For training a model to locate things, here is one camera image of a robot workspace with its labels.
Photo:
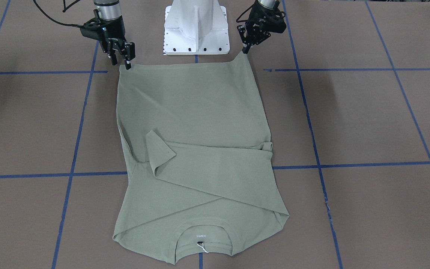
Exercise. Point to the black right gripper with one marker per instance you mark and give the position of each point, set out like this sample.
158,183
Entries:
111,35

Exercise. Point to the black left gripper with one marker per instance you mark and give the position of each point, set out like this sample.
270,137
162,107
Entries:
255,27

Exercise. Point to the olive green long-sleeve shirt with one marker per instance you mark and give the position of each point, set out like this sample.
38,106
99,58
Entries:
198,149

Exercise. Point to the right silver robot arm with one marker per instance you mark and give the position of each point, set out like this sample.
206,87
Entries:
109,9

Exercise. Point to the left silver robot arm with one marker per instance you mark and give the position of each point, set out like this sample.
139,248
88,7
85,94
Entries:
258,21

